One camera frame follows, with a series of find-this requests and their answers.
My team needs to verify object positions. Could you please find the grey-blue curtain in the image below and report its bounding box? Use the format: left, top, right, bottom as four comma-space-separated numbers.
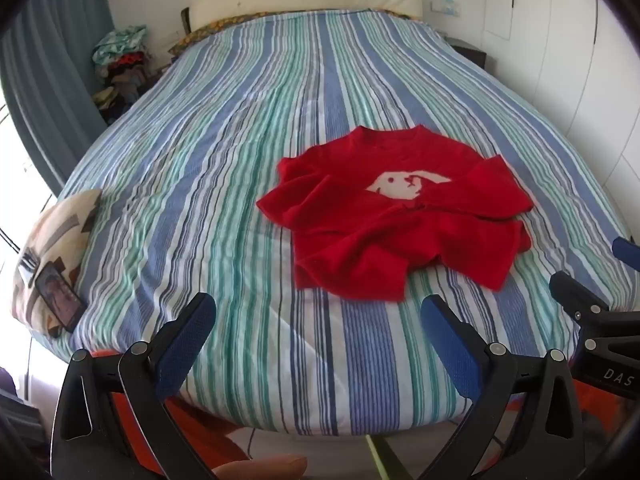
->
0, 0, 118, 196

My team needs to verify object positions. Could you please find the red sweater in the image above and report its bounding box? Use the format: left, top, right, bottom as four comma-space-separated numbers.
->
256, 126, 535, 302

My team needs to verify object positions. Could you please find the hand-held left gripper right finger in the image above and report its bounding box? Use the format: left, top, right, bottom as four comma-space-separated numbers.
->
415, 295, 586, 480

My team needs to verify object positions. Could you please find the black smartphone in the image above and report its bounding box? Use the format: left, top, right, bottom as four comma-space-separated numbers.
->
35, 264, 87, 333

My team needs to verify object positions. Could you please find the green strip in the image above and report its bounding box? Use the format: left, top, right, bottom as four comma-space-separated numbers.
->
365, 435, 396, 480

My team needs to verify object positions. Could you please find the pile of clothes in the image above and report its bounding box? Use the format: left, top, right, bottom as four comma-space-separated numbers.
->
91, 25, 151, 126

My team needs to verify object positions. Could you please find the dark nightstand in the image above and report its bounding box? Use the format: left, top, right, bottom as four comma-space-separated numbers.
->
445, 37, 498, 78

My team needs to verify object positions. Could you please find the window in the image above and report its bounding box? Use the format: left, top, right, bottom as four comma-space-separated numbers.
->
0, 85, 56, 261

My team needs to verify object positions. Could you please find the beige patterned cushion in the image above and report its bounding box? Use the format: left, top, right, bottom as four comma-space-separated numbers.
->
11, 189, 103, 336

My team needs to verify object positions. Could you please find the white wardrobe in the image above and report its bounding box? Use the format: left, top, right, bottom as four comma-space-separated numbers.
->
482, 0, 640, 186

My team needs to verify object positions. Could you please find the orange clothing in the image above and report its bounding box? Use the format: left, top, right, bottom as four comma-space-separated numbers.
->
107, 380, 640, 480

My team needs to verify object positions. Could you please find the person's left hand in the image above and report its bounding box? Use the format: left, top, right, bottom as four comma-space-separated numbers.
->
210, 454, 307, 480

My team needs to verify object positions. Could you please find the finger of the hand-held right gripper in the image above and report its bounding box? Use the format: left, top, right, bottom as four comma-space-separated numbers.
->
549, 271, 612, 323
612, 236, 640, 272

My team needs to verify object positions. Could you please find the striped bedspread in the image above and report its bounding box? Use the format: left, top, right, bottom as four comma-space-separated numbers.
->
12, 7, 640, 436

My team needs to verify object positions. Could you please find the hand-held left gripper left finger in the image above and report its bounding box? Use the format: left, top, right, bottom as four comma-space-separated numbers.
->
50, 292, 236, 480

